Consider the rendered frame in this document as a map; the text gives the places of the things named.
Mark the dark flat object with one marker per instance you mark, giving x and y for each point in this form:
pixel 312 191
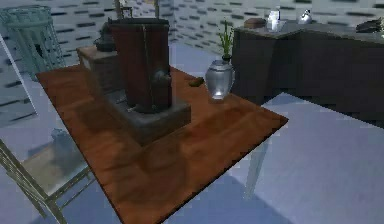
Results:
pixel 369 26

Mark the green house plant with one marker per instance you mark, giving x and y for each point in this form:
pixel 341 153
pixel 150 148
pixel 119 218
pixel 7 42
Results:
pixel 226 40

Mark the dark kitchen counter cupboard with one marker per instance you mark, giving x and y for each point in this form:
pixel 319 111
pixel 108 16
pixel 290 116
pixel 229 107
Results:
pixel 310 66

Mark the white milk bottle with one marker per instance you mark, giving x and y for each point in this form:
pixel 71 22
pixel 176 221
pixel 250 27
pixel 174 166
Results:
pixel 273 20

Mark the brown bread loaf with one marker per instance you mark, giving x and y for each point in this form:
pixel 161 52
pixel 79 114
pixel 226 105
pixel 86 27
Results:
pixel 255 23

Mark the small dark green object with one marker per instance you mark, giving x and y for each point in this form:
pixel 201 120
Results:
pixel 196 82

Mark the silver kettle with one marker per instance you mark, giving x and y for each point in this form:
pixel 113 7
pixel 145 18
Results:
pixel 304 17

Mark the brown wooden table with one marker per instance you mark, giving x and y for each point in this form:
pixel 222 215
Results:
pixel 213 140

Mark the grey slab base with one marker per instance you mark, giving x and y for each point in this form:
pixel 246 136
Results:
pixel 156 125

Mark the dark red coffee machine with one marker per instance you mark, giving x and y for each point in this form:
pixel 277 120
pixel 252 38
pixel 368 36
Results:
pixel 140 60

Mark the silver vase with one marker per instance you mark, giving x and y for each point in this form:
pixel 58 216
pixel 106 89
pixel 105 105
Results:
pixel 219 78

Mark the black lumpy object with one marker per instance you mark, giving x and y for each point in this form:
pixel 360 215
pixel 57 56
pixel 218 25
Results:
pixel 105 41

